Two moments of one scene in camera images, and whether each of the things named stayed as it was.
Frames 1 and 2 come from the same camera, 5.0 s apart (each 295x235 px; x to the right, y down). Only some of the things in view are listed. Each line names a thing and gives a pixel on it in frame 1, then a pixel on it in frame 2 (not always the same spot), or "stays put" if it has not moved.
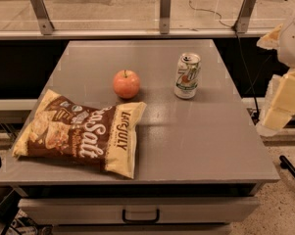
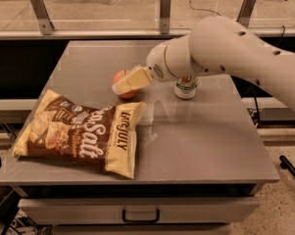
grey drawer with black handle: [138, 210] stays put
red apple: [126, 83] stays put
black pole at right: [285, 164] stays put
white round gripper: [293, 43] to [156, 64]
